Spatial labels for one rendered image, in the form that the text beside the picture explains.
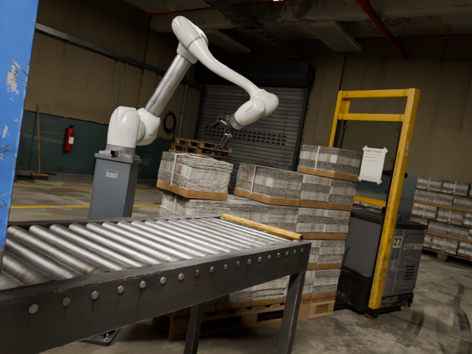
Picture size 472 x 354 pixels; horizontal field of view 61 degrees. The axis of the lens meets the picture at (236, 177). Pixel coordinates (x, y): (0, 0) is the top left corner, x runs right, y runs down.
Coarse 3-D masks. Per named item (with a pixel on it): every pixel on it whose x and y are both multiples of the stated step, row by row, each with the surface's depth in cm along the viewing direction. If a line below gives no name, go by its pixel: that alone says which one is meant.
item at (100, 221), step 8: (152, 216) 168; (160, 216) 170; (168, 216) 174; (176, 216) 177; (184, 216) 180; (192, 216) 184; (200, 216) 188; (208, 216) 191; (216, 216) 196; (8, 224) 117; (16, 224) 119; (24, 224) 120; (32, 224) 122; (40, 224) 124; (48, 224) 126; (64, 224) 130; (80, 224) 135
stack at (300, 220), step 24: (168, 192) 249; (240, 216) 248; (264, 216) 259; (288, 216) 272; (312, 216) 287; (312, 240) 290; (264, 288) 267; (312, 288) 297; (216, 312) 247; (240, 312) 258; (264, 312) 271; (168, 336) 231
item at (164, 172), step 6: (162, 156) 249; (168, 156) 244; (192, 156) 248; (162, 162) 249; (168, 162) 243; (162, 168) 248; (168, 168) 242; (162, 174) 246; (168, 174) 240; (162, 180) 246; (168, 180) 240
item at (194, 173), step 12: (180, 156) 233; (180, 168) 230; (192, 168) 222; (204, 168) 226; (216, 168) 231; (228, 168) 236; (180, 180) 228; (192, 180) 223; (204, 180) 228; (216, 180) 233; (228, 180) 238
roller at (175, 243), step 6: (120, 222) 147; (126, 222) 148; (132, 228) 143; (138, 228) 142; (144, 228) 142; (144, 234) 138; (150, 234) 137; (156, 234) 137; (162, 240) 133; (168, 240) 133; (174, 240) 132; (174, 246) 130; (180, 246) 129; (186, 246) 128; (192, 246) 129; (192, 252) 125; (198, 252) 124; (204, 252) 124; (210, 252) 124
